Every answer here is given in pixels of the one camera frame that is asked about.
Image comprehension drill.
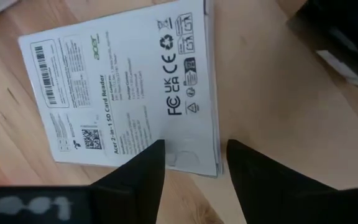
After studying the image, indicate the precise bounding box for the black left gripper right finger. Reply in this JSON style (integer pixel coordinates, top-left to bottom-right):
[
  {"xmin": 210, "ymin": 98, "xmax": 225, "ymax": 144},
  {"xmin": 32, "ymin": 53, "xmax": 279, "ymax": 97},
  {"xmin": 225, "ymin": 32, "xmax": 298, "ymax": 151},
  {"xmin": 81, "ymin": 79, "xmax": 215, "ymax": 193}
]
[{"xmin": 226, "ymin": 139, "xmax": 358, "ymax": 224}]

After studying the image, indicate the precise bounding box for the white card reader box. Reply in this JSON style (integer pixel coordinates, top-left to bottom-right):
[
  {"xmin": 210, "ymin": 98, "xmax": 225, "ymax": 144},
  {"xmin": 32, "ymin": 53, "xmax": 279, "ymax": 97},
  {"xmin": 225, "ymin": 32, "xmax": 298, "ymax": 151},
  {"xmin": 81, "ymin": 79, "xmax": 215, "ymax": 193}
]
[{"xmin": 17, "ymin": 0, "xmax": 224, "ymax": 179}]

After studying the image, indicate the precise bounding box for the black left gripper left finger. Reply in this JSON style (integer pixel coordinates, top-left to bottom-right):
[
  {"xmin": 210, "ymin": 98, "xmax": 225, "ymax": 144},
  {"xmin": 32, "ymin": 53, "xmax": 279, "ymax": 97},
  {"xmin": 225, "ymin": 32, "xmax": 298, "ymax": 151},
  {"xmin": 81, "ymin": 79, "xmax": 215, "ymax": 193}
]
[{"xmin": 88, "ymin": 139, "xmax": 167, "ymax": 224}]

